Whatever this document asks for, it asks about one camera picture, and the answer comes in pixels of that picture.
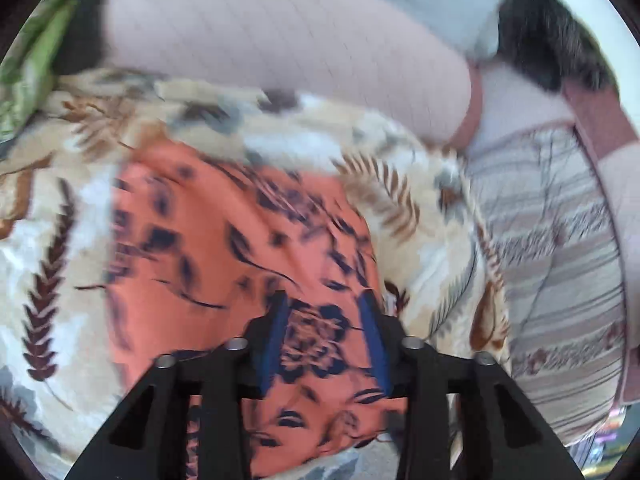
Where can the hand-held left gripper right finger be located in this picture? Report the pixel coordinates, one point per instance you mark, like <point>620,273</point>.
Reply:
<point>375,345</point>

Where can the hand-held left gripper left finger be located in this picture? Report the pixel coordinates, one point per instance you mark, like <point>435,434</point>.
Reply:
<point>272,340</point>

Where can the orange floral garment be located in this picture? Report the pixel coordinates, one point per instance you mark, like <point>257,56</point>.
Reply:
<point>210,260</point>

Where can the beige leaf-print blanket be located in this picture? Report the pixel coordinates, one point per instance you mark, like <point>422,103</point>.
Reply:
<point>425,240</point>

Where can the striped patterned quilt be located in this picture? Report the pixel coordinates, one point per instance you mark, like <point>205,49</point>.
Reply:
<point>550,260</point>

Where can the dark furry cloth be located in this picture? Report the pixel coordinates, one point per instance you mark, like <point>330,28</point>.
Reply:
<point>545,35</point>

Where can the green floral cloth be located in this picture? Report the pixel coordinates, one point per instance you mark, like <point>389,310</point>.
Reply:
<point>30,60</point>

